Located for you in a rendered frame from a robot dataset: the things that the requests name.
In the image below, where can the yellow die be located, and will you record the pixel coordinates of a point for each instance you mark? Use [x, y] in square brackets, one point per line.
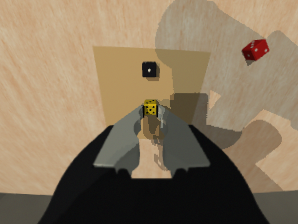
[150, 107]

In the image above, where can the red die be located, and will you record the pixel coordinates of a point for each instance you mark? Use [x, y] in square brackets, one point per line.
[255, 50]

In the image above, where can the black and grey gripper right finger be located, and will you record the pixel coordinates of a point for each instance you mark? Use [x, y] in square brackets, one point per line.
[184, 146]

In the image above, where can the black die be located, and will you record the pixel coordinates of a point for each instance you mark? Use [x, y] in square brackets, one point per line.
[148, 69]

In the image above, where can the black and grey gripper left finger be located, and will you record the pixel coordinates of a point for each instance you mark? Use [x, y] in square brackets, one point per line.
[117, 147]

